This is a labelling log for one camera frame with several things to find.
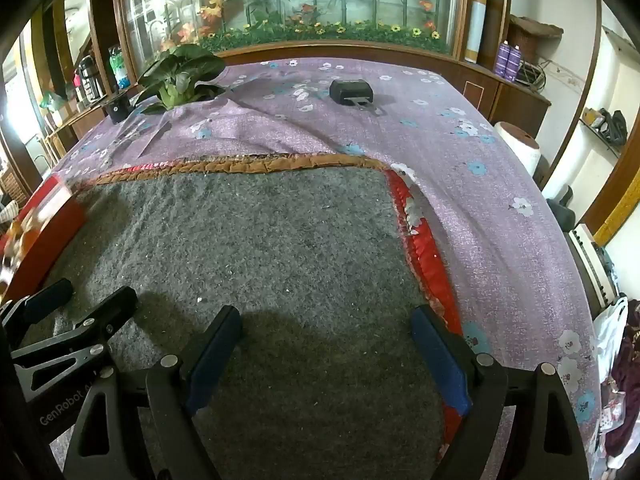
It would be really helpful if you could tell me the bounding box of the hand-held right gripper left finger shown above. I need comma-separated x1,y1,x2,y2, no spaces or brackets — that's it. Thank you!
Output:
62,305,244,480

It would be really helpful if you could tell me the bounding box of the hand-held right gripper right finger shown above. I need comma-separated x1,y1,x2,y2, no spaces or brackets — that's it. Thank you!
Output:
410,304,591,480

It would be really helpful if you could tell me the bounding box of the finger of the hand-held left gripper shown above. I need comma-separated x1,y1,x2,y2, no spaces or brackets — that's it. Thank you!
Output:
10,286,139,403
0,278,75,331

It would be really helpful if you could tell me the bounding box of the red cardboard box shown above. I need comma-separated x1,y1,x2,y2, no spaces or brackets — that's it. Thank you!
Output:
0,177,86,306

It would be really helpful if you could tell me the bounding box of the grey felt mat red trim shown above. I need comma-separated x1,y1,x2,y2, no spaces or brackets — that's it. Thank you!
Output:
15,152,473,480

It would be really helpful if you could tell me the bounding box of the white plastic bag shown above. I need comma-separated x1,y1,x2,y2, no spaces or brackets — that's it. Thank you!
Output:
592,296,629,387

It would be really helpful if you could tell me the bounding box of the wooden side shelf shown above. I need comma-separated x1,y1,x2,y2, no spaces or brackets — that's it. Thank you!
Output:
47,85,143,153

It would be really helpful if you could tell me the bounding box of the maroon cloth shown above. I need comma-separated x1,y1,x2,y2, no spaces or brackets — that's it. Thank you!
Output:
604,300,640,471

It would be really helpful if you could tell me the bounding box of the black cup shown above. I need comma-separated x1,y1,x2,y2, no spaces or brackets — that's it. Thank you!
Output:
104,92,132,125

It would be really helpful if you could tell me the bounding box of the leafy green vegetable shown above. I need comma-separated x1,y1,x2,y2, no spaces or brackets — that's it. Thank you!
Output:
136,44,228,115

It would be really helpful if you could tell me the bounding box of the white paper roll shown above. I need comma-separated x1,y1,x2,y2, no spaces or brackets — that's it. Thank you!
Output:
494,122,542,168

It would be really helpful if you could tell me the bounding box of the green plastic bottle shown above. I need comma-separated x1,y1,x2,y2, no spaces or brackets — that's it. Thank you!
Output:
109,46,132,90

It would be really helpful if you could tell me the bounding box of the small black box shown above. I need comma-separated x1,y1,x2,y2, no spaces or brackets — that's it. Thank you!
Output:
329,78,387,117

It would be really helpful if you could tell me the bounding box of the black bag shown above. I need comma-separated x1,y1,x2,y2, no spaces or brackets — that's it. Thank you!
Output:
597,108,628,144

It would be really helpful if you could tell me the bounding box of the brown wicker basket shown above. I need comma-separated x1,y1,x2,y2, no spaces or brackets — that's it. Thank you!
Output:
507,15,565,68

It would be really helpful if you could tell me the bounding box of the white rolled sheet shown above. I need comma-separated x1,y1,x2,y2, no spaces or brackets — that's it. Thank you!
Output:
466,0,489,64

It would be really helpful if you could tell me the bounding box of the wooden headboard flower glass panel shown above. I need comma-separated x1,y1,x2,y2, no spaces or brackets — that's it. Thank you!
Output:
87,0,551,141

